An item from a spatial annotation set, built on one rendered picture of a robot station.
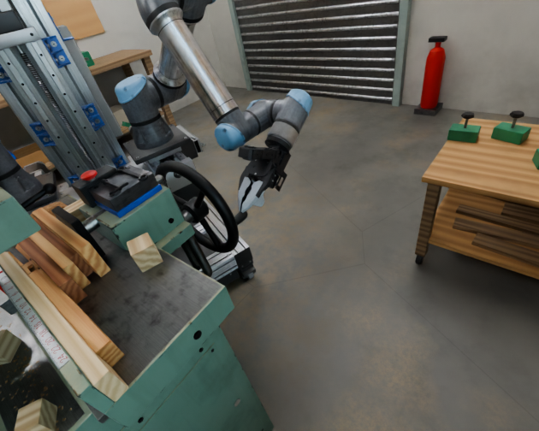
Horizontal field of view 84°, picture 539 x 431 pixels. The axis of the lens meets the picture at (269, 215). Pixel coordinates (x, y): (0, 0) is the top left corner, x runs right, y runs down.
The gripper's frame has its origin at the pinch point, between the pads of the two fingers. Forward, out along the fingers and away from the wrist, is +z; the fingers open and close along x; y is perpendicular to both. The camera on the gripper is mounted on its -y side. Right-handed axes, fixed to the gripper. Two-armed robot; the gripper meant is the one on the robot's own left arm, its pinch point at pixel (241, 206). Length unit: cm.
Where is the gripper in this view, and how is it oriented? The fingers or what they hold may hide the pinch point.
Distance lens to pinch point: 76.1
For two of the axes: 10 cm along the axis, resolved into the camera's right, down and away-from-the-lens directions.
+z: -4.3, 8.9, -1.6
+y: 4.5, 3.6, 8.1
